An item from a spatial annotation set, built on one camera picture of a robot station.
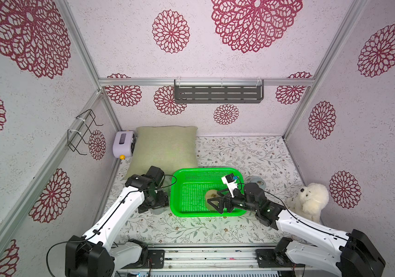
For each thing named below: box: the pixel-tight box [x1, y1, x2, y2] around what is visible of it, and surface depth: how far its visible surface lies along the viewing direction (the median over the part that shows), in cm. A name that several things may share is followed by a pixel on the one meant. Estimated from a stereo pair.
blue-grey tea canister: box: [244, 175, 267, 190], surface depth 90 cm
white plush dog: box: [285, 182, 330, 224], surface depth 74 cm
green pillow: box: [124, 125, 199, 181], surface depth 101 cm
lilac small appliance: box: [112, 129, 137, 160], surface depth 107 cm
